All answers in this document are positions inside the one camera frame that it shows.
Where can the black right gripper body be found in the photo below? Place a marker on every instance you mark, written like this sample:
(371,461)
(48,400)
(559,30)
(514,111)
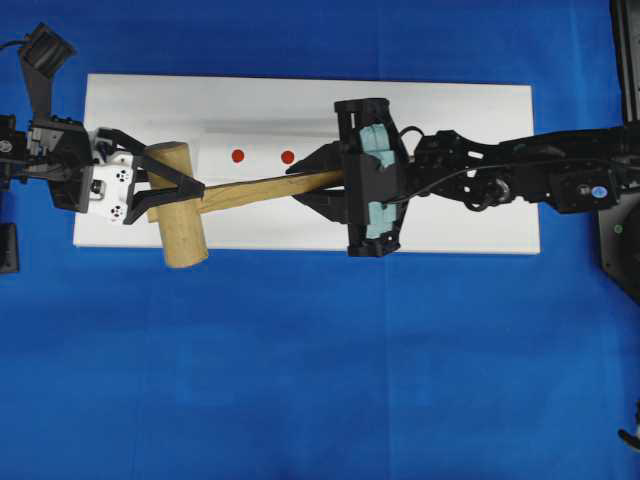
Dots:
(374,161)

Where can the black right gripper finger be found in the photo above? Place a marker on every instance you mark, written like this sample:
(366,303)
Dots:
(326,158)
(329,203)

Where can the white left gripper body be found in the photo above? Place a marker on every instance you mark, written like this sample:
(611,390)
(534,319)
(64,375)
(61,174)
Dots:
(112,176)

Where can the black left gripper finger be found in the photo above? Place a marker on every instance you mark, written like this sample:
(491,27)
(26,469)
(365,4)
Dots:
(140,202)
(164,165)

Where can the wooden mallet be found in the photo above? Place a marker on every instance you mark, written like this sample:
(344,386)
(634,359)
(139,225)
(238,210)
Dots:
(180,221)

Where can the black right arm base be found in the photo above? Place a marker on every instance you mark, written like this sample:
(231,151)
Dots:
(618,228)

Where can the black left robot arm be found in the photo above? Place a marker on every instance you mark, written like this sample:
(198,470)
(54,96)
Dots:
(55,150)

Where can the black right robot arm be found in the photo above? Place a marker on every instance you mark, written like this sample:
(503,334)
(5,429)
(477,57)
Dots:
(572,171)

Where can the small white marked block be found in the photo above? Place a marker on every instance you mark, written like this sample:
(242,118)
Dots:
(236,157)

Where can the large white foam board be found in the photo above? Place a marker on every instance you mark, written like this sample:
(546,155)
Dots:
(156,109)

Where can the blue table mat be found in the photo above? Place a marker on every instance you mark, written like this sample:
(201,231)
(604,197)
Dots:
(301,365)

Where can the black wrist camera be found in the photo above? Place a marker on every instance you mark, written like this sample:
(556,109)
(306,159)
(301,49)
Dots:
(41,55)

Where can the black aluminium frame rail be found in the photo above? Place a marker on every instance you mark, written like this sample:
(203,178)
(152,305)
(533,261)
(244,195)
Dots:
(625,28)

